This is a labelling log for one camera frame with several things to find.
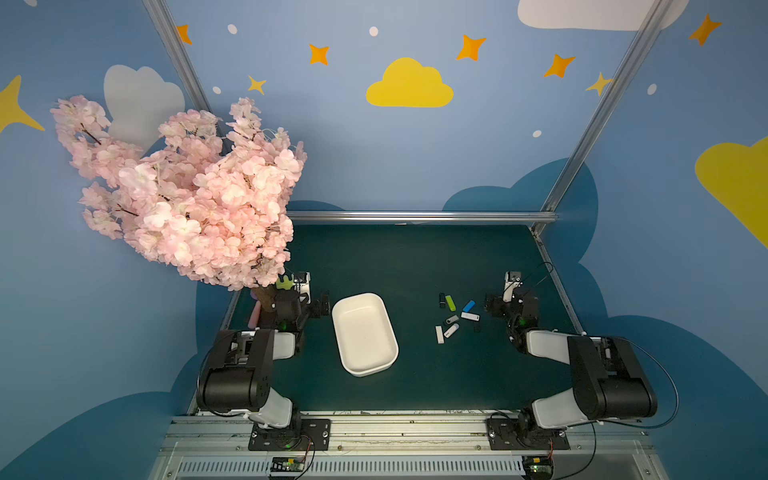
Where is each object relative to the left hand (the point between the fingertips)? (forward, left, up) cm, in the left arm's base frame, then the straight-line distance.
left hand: (313, 287), depth 95 cm
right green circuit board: (-45, -64, -8) cm, 78 cm away
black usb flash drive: (+1, -43, -7) cm, 44 cm away
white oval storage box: (-12, -18, -6) cm, 22 cm away
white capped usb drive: (-12, -41, -7) cm, 44 cm away
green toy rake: (+4, +11, -5) cm, 13 cm away
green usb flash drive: (-1, -46, -6) cm, 46 cm away
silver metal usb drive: (-6, -46, -7) cm, 47 cm away
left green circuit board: (-46, -1, -8) cm, 47 cm away
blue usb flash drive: (-2, -52, -7) cm, 52 cm away
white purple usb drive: (-10, -45, -7) cm, 46 cm away
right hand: (+1, -64, 0) cm, 64 cm away
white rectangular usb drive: (-5, -52, -6) cm, 52 cm away
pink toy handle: (-8, +18, -5) cm, 20 cm away
